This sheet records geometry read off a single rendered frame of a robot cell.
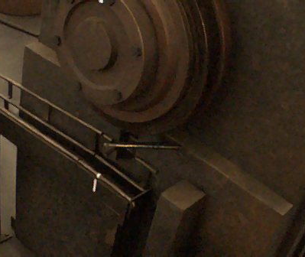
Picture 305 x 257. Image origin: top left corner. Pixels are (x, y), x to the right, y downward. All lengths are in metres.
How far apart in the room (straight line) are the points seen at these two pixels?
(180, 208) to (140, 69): 0.35
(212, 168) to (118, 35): 0.40
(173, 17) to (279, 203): 0.49
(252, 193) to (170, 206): 0.20
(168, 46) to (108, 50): 0.13
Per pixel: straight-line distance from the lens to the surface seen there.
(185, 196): 1.25
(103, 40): 1.09
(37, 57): 1.62
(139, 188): 1.39
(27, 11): 4.16
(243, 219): 1.26
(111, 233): 1.44
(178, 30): 1.04
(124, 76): 1.08
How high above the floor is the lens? 1.59
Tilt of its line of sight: 37 degrees down
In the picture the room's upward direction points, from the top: 11 degrees clockwise
